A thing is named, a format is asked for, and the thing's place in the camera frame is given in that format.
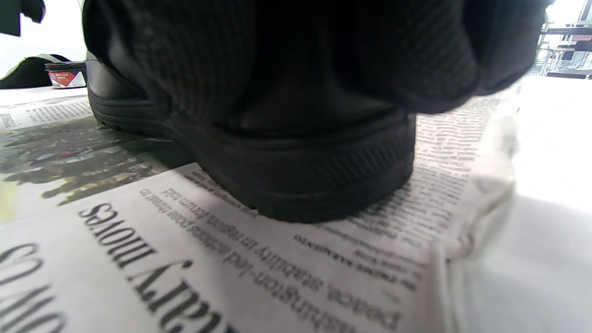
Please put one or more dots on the person's right hand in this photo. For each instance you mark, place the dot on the person's right hand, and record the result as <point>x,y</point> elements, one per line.
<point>347,46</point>

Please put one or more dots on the black leather shoe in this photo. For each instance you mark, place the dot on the black leather shoe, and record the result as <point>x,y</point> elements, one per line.
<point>300,175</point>

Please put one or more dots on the black shoe polish jar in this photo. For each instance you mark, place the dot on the black shoe polish jar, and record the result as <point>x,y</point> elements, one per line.
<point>67,76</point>

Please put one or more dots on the newspaper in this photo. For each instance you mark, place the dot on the newspaper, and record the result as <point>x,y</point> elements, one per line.
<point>138,259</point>

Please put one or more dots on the grey white polishing mitt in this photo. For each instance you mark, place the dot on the grey white polishing mitt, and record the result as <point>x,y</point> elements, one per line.
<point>25,74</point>

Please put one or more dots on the person's left forearm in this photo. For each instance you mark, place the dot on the person's left forearm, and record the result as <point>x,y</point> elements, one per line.
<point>18,14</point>

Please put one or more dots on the metal rack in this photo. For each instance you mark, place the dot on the metal rack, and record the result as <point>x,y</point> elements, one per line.
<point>569,51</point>

